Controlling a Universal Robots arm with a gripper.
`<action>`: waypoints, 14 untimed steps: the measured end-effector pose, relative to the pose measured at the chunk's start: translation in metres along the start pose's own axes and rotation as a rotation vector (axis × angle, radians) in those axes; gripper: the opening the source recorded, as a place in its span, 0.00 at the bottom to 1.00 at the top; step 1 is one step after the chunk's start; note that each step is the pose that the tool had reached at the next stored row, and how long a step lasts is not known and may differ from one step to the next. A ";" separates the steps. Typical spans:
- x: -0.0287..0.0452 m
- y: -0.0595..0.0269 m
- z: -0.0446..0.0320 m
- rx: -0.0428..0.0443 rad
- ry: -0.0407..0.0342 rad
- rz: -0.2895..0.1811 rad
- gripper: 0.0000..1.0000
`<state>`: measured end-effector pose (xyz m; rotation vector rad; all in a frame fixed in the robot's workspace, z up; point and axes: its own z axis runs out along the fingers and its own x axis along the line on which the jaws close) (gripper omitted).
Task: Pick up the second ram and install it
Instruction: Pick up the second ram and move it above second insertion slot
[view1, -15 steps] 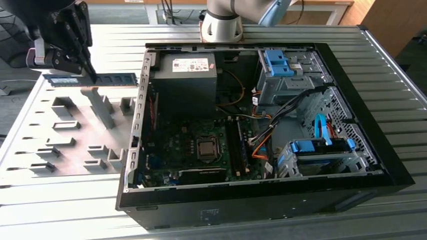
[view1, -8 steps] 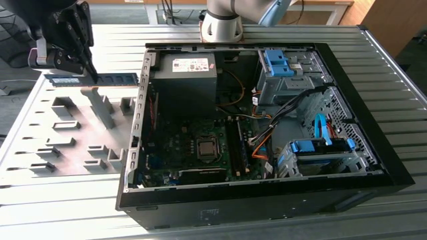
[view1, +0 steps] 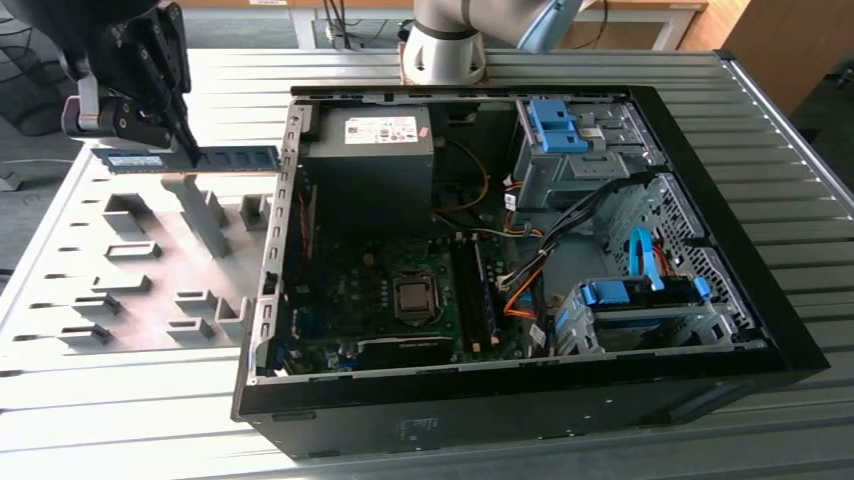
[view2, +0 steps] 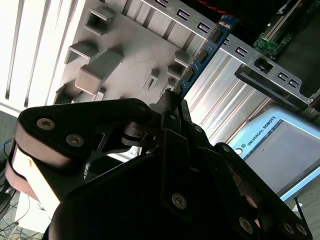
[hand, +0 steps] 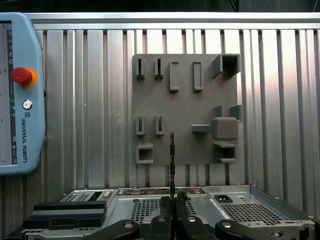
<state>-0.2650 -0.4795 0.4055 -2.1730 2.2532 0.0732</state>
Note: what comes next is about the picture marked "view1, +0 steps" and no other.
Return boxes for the black CPU socket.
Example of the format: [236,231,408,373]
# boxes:
[389,271,444,325]

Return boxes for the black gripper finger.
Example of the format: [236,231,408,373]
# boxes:
[62,43,203,170]
[147,1,195,99]

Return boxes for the orange wire bundle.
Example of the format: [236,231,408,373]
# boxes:
[501,272,548,321]

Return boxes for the wooden cabinet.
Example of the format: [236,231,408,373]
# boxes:
[680,0,854,119]

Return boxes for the grey power supply unit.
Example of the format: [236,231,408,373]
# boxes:
[304,105,440,236]

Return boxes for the blue plastic drive latch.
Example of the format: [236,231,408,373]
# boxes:
[542,129,594,155]
[529,98,577,135]

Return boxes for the blue RAM stick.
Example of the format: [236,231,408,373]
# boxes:
[90,144,280,175]

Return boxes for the silver disk bay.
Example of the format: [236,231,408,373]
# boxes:
[548,294,747,359]

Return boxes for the black graphics card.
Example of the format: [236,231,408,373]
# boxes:
[353,334,457,370]

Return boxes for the red data wire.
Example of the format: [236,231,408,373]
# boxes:
[652,243,683,279]

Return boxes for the grey parts rack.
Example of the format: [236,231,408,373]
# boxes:
[57,172,276,356]

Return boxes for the blue data wire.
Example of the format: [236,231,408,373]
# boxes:
[628,227,668,291]

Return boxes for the black PC case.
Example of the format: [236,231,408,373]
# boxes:
[230,83,833,461]

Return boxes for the green motherboard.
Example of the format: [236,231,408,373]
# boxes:
[286,232,529,374]

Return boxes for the black RAM slot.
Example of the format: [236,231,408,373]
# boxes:
[452,233,484,352]

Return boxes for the yellow wire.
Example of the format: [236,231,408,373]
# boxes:
[430,138,494,224]

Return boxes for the red twisted fan wire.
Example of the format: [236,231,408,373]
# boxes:
[297,192,317,262]

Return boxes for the silver optical drive cage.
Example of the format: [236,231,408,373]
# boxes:
[513,98,669,214]

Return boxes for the black cable bundle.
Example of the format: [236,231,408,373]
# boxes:
[513,171,656,291]

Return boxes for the silver CPU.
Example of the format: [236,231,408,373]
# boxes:
[397,283,434,310]

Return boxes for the wooden desk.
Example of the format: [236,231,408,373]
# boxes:
[179,0,711,51]

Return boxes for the hard disk in blue carrier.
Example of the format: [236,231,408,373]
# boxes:
[578,277,711,307]

